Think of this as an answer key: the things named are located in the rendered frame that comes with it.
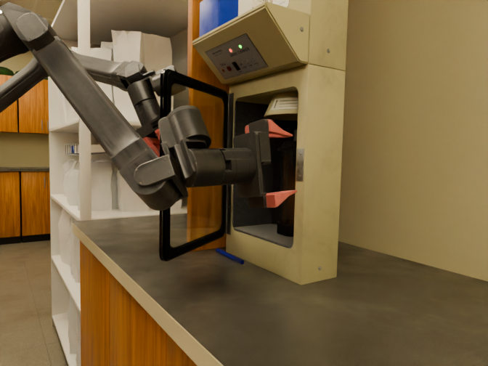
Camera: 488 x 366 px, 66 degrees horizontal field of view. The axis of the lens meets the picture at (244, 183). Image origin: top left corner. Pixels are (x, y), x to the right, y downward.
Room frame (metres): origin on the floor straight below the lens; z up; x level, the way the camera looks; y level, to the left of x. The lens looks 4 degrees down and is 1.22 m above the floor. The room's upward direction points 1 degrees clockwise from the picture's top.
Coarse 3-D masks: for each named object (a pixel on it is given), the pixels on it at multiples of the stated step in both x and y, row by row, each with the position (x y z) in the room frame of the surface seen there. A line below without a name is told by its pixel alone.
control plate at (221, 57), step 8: (232, 40) 0.88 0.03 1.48; (240, 40) 0.86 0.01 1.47; (248, 40) 0.84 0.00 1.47; (216, 48) 0.94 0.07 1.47; (224, 48) 0.92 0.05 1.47; (232, 48) 0.90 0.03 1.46; (248, 48) 0.86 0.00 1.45; (208, 56) 0.99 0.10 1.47; (216, 56) 0.97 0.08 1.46; (224, 56) 0.94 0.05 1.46; (232, 56) 0.92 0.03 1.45; (240, 56) 0.90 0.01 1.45; (248, 56) 0.88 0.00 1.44; (256, 56) 0.86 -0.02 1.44; (216, 64) 0.99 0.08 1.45; (224, 64) 0.97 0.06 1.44; (248, 64) 0.90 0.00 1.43; (256, 64) 0.88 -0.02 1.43; (264, 64) 0.87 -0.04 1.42; (224, 72) 1.00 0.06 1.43; (232, 72) 0.97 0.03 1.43; (240, 72) 0.95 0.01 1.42; (248, 72) 0.93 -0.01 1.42
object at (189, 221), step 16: (160, 80) 0.77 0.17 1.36; (160, 96) 0.77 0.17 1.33; (176, 96) 0.82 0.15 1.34; (192, 96) 0.88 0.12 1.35; (208, 96) 0.95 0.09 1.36; (160, 112) 0.77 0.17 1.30; (208, 112) 0.95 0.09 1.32; (208, 128) 0.95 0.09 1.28; (160, 144) 0.77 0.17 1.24; (192, 192) 0.88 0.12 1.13; (208, 192) 0.96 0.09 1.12; (176, 208) 0.82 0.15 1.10; (192, 208) 0.88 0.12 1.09; (208, 208) 0.96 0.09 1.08; (160, 224) 0.77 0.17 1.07; (176, 224) 0.82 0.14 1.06; (192, 224) 0.88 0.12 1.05; (208, 224) 0.96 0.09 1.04; (160, 240) 0.77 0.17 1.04; (176, 240) 0.82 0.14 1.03; (160, 256) 0.77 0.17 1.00
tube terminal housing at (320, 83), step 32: (320, 0) 0.82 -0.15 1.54; (320, 32) 0.82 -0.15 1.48; (320, 64) 0.82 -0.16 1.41; (256, 96) 0.99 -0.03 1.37; (320, 96) 0.82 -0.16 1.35; (320, 128) 0.82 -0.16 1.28; (320, 160) 0.83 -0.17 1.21; (320, 192) 0.83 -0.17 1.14; (320, 224) 0.83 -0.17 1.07; (256, 256) 0.94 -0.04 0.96; (288, 256) 0.84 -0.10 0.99; (320, 256) 0.83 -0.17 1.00
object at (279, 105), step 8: (280, 96) 0.93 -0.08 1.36; (288, 96) 0.91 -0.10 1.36; (296, 96) 0.90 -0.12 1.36; (272, 104) 0.94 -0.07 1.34; (280, 104) 0.91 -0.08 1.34; (288, 104) 0.90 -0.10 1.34; (296, 104) 0.90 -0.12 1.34; (272, 112) 0.92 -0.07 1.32; (280, 112) 0.90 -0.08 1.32; (288, 112) 0.89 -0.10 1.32; (296, 112) 0.89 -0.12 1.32; (288, 120) 1.05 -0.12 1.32; (296, 120) 1.06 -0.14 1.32
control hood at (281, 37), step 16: (240, 16) 0.81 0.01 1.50; (256, 16) 0.77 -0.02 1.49; (272, 16) 0.75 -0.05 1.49; (288, 16) 0.77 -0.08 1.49; (304, 16) 0.79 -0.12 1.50; (208, 32) 0.93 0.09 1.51; (224, 32) 0.88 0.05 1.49; (240, 32) 0.84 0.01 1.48; (256, 32) 0.81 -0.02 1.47; (272, 32) 0.78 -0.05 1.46; (288, 32) 0.77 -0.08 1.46; (304, 32) 0.79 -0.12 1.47; (208, 48) 0.97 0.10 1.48; (256, 48) 0.84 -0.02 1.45; (272, 48) 0.81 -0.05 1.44; (288, 48) 0.78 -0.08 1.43; (304, 48) 0.79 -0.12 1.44; (208, 64) 1.02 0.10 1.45; (272, 64) 0.85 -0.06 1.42; (288, 64) 0.82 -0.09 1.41; (304, 64) 0.81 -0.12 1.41; (224, 80) 1.03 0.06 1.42; (240, 80) 0.99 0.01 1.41
